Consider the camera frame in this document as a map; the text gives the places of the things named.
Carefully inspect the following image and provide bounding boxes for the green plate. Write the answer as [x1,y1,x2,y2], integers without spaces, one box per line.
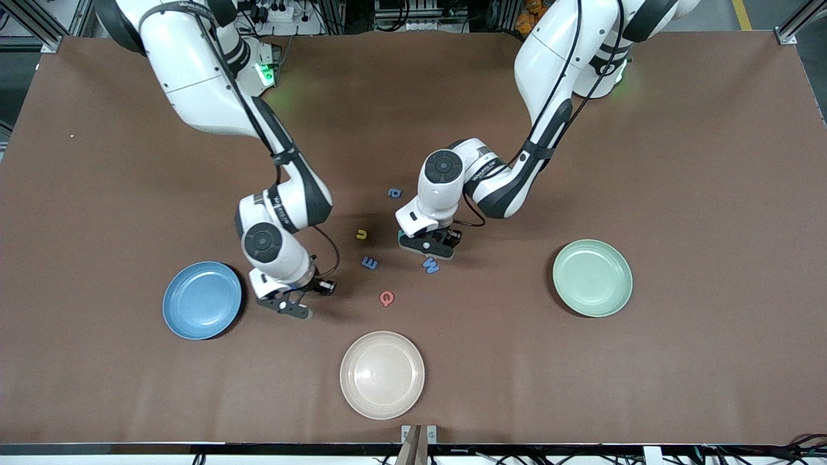
[552,239,634,318]

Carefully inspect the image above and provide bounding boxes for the blue plate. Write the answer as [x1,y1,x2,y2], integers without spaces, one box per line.
[162,261,243,340]

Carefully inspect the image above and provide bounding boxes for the beige plate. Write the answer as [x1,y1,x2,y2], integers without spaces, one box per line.
[340,331,426,420]

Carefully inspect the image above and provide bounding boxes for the metal equipment rack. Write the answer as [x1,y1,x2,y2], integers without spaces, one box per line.
[373,0,470,33]

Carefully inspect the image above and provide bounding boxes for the orange packets pile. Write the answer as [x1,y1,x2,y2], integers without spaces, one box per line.
[516,0,550,34]

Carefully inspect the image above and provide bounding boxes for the white power strip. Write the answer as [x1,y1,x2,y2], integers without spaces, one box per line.
[239,2,295,23]

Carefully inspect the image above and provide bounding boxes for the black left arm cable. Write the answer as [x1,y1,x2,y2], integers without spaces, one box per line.
[452,0,624,228]

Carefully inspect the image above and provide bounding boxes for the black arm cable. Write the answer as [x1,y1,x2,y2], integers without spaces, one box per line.
[452,0,624,228]
[138,0,341,280]

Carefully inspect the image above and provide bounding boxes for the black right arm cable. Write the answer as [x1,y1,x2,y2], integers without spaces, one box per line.
[138,0,341,280]

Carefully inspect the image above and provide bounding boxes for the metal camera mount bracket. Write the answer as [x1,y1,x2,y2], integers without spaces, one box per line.
[401,424,438,465]

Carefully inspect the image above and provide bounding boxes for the aluminium frame profile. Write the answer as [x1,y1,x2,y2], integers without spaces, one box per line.
[777,0,827,46]
[0,0,98,54]

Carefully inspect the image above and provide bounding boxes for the cable bundle under table edge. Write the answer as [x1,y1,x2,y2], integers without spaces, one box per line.
[695,434,827,465]

